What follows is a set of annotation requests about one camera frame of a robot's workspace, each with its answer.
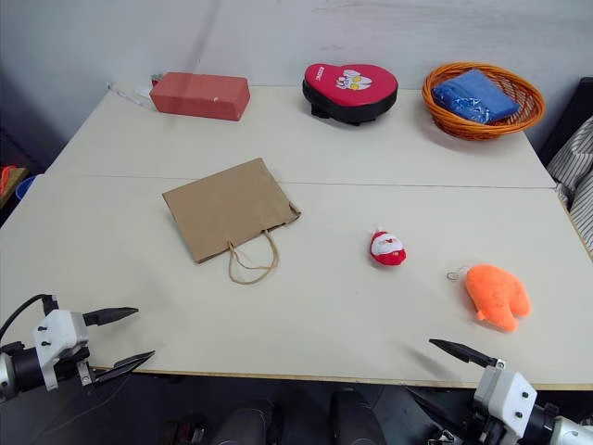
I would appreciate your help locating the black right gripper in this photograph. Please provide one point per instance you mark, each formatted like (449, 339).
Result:
(486, 417)

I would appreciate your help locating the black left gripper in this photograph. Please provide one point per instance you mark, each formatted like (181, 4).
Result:
(83, 366)

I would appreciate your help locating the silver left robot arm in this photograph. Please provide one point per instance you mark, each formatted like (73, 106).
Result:
(18, 368)

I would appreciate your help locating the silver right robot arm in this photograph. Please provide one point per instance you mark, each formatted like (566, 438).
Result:
(570, 428)

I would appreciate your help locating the brown paper bag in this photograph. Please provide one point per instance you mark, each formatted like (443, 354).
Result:
(231, 208)

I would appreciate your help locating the orange plush toy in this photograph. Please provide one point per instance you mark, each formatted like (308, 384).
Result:
(495, 294)

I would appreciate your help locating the small santa plush toy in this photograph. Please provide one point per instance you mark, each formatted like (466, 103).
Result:
(388, 248)

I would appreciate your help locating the blue bucket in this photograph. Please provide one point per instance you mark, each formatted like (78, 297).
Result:
(25, 186)

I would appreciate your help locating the striped grey cloth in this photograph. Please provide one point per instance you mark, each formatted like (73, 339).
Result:
(576, 171)

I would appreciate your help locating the red rectangular box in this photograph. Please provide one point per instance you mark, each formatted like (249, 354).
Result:
(199, 96)

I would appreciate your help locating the orange wicker basket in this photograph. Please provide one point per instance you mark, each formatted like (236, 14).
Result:
(528, 118)

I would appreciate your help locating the black chair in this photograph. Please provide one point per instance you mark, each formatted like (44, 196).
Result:
(563, 120)

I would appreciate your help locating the blue folded plastic packet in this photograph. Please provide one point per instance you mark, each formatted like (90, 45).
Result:
(477, 97)

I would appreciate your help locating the red heart-shaped pad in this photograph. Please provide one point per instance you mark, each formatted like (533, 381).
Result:
(349, 88)

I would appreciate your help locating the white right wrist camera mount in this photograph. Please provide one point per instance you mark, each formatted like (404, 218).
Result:
(507, 401)

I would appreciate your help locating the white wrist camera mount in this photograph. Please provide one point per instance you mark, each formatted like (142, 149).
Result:
(58, 334)
(507, 401)

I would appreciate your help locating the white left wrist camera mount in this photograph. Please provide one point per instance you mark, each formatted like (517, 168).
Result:
(58, 334)

